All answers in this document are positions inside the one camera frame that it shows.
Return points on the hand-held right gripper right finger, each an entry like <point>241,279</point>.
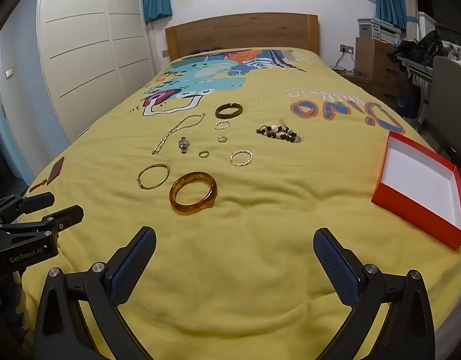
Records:
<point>333,266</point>

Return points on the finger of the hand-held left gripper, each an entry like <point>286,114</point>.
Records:
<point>65,217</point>
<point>37,201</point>

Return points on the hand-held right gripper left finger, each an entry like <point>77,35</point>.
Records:
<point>134,266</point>

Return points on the red cardboard box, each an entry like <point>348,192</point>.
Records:
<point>417,180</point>

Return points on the small wristwatch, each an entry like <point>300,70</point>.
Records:
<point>184,143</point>

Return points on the red phone on bed edge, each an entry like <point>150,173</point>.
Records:
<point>56,168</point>

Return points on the amber bangle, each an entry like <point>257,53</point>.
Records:
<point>174,195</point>

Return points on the thin gold bangle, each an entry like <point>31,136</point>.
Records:
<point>140,183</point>

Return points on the yellow printed bedspread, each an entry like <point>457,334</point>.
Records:
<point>234,270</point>

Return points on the white wardrobe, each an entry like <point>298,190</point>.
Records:
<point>84,45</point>

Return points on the dark brown bangle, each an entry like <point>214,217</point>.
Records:
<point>220,114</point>

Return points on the dark blue bag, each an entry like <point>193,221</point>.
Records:
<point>408,101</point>

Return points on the grey chair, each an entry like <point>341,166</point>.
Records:
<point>449,97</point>

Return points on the wooden dresser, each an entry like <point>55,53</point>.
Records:
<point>372,63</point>

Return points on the grey desk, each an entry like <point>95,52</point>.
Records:
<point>414,68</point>

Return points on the black bag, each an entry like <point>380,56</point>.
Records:
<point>425,47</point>

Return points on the grey printer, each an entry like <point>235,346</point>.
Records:
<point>378,30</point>

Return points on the wooden headboard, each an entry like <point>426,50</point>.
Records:
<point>241,32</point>

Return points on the white wall switch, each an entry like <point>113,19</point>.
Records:
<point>9,73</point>

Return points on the wall socket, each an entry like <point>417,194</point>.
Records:
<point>346,48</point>

